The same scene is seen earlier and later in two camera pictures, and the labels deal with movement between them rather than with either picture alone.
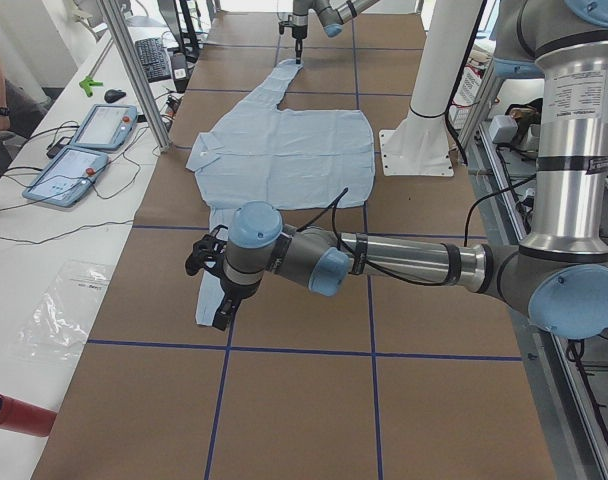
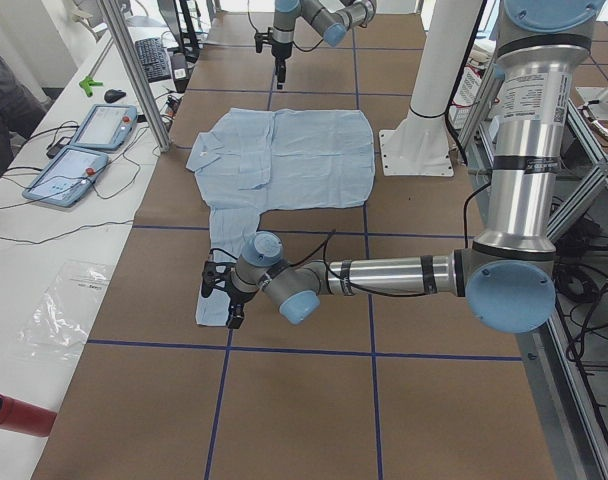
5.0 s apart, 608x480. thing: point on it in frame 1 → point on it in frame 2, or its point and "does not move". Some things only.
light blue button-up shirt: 291,159 does not move
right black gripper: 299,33 → 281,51
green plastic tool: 88,84 does not move
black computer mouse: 112,95 does not move
